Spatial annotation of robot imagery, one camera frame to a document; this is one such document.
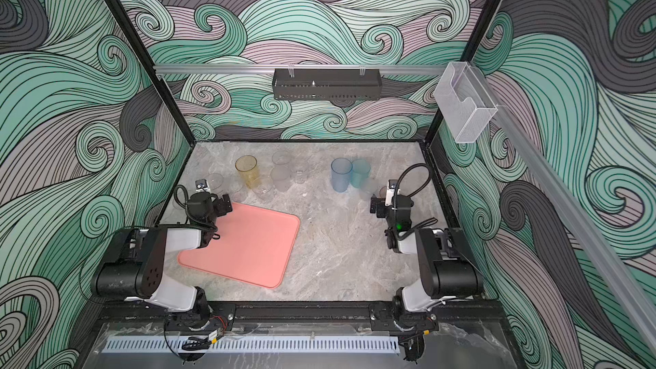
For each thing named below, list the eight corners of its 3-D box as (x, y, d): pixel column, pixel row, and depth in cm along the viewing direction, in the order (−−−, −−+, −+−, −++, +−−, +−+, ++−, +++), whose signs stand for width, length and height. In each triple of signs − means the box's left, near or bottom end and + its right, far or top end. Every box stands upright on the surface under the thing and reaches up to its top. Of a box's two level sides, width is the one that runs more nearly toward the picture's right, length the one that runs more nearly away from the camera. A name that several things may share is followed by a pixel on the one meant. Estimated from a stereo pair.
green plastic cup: (350, 189, 105) (353, 169, 95) (349, 179, 108) (352, 159, 98) (366, 189, 105) (371, 169, 95) (365, 179, 108) (369, 159, 98)
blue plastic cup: (331, 192, 104) (332, 172, 94) (331, 178, 109) (332, 157, 99) (350, 192, 104) (353, 172, 94) (348, 178, 109) (351, 157, 99)
